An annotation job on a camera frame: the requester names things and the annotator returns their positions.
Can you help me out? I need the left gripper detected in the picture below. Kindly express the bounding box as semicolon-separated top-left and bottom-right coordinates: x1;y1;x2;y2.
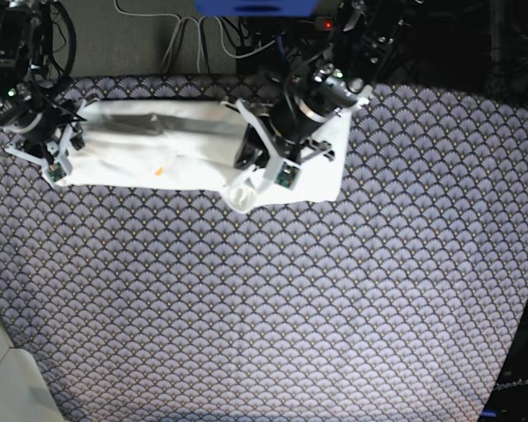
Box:
231;76;372;192

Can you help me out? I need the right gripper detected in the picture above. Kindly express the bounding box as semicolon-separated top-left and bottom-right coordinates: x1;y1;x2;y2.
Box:
0;95;90;186

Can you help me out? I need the white printed T-shirt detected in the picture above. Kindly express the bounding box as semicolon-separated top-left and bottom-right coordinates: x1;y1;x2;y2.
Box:
56;100;351;214

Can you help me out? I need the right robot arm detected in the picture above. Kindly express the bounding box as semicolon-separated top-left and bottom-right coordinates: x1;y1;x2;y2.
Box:
0;1;86;186

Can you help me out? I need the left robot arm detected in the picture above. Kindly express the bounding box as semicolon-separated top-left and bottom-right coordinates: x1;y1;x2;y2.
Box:
230;1;424;193

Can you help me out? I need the black power strip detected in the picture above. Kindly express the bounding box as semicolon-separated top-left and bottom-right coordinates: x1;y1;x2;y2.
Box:
312;16;336;33

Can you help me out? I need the grey fan-pattern tablecloth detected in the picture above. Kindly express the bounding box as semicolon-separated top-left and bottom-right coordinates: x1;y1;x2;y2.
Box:
0;85;528;421

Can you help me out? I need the black OpenArm box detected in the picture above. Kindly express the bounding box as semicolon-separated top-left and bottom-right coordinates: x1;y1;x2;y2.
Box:
479;301;528;421

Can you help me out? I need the white cable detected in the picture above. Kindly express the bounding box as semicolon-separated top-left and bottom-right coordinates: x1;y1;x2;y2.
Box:
114;0;277;74

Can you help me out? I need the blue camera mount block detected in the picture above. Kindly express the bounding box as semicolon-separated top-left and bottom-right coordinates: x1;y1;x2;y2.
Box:
194;0;319;17

